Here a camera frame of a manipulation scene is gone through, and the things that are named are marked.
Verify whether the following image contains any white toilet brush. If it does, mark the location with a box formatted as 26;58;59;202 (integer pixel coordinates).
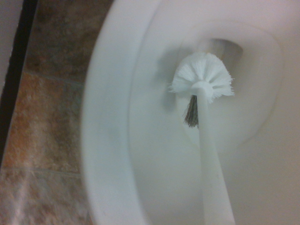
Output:
167;52;236;225

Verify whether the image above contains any white toilet bowl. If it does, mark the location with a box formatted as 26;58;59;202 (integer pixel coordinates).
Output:
79;0;300;225

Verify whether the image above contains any short black baseboard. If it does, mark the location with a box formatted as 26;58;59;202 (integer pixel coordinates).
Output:
0;0;39;170

